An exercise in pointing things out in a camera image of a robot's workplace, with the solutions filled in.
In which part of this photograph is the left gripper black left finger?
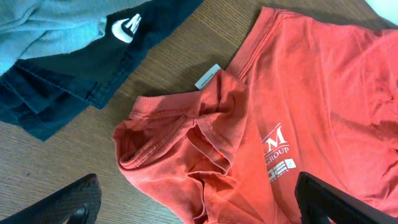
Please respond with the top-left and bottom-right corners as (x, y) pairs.
(1, 174), (102, 224)

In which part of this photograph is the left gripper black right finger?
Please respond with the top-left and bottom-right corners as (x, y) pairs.
(295, 172), (397, 224)

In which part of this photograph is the orange printed t-shirt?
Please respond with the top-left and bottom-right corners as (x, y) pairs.
(113, 7), (397, 223)

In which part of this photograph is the dark navy folded garment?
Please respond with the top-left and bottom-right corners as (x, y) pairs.
(1, 0), (201, 141)

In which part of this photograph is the grey folded garment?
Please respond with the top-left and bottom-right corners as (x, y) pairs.
(1, 0), (147, 74)

